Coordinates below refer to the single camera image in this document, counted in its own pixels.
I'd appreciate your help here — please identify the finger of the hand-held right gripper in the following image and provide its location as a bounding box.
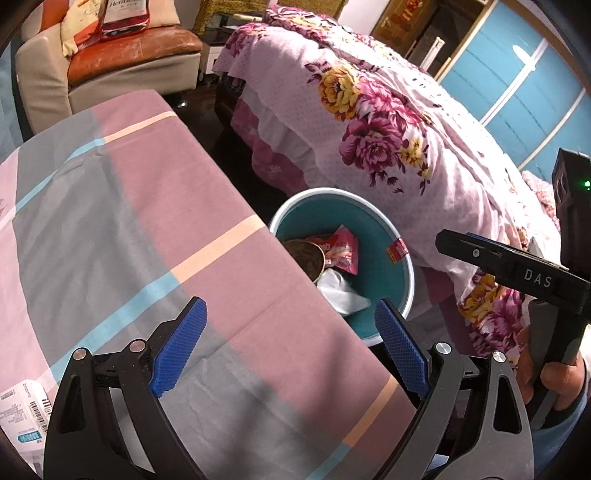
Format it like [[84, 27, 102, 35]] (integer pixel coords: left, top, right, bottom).
[[435, 229, 591, 324]]

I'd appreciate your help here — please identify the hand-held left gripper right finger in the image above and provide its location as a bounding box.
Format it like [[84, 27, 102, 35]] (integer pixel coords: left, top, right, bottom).
[[374, 299, 536, 480]]

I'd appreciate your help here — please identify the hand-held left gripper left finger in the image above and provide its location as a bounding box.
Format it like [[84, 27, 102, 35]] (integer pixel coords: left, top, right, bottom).
[[44, 296, 208, 480]]

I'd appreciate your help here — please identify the white paper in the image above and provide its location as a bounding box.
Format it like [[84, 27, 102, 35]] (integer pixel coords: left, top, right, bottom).
[[316, 268, 372, 316]]

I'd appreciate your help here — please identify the pink snack packet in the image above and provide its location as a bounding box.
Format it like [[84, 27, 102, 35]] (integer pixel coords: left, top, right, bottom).
[[305, 224, 360, 276]]

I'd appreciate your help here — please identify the red drink can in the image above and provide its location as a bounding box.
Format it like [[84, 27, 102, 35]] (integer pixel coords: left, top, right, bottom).
[[283, 239, 326, 283]]

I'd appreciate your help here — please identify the teal trash bin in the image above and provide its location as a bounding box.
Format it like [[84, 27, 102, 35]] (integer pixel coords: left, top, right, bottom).
[[269, 187, 415, 347]]

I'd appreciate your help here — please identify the person's right forearm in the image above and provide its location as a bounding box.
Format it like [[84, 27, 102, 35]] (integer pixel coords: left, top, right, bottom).
[[531, 397, 589, 480]]

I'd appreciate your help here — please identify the person's right hand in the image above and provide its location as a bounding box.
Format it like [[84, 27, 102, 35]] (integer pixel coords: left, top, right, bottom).
[[516, 323, 588, 411]]

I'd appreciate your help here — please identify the blue door wardrobe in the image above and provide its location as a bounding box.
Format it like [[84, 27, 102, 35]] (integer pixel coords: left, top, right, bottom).
[[436, 0, 591, 185]]

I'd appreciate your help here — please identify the striped pink grey tablecloth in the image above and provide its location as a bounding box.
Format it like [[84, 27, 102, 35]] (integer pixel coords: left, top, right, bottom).
[[0, 89, 419, 480]]

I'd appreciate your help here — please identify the white packet with barcode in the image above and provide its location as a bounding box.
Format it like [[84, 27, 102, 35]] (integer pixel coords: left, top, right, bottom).
[[0, 378, 52, 468]]

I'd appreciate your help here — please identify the floral pink bed blanket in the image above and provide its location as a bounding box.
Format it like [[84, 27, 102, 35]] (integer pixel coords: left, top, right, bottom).
[[212, 4, 591, 365]]

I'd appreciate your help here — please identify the white upright stick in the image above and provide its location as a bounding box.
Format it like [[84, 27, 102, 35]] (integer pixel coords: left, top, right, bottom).
[[423, 39, 445, 71]]

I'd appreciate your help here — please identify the pink bed skirt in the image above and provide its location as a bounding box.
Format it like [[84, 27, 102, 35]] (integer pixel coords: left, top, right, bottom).
[[230, 85, 320, 195]]

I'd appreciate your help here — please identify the brown wooden cabinet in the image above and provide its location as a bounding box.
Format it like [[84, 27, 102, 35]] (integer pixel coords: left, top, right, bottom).
[[369, 0, 491, 80]]

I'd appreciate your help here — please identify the beige armchair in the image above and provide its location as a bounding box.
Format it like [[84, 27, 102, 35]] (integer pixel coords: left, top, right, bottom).
[[16, 0, 204, 136]]

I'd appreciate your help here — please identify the orange leather seat cushion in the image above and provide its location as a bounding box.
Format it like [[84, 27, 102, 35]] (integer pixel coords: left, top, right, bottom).
[[68, 23, 204, 87]]

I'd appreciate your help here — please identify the black white nightstand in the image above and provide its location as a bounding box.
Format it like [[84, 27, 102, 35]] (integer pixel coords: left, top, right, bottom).
[[201, 14, 269, 80]]

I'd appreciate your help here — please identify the red paper bag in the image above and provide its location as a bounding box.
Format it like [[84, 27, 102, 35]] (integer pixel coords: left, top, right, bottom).
[[100, 0, 151, 36]]

